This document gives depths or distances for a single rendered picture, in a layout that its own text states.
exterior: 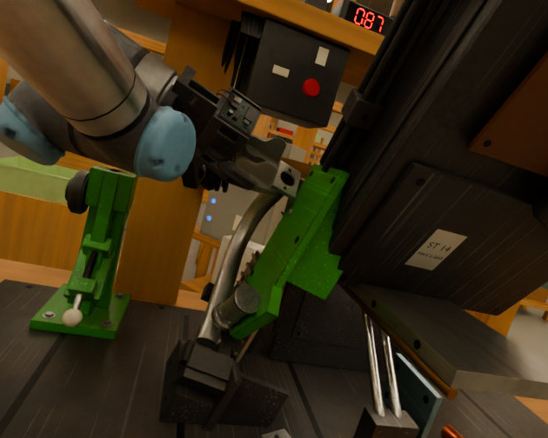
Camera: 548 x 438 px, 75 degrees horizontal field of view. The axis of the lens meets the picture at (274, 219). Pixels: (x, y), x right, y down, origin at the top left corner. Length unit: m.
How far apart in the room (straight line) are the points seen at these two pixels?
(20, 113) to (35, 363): 0.35
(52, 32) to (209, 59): 0.53
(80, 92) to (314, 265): 0.32
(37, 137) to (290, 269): 0.32
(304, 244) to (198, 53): 0.49
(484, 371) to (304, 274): 0.22
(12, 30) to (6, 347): 0.48
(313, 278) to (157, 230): 0.43
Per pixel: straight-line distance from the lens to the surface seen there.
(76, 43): 0.30
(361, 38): 0.75
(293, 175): 0.55
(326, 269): 0.48
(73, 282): 0.65
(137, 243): 0.83
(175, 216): 0.80
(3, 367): 0.63
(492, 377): 0.41
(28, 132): 0.46
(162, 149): 0.36
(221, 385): 0.52
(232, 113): 0.48
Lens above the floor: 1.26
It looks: 9 degrees down
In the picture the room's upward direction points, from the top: 16 degrees clockwise
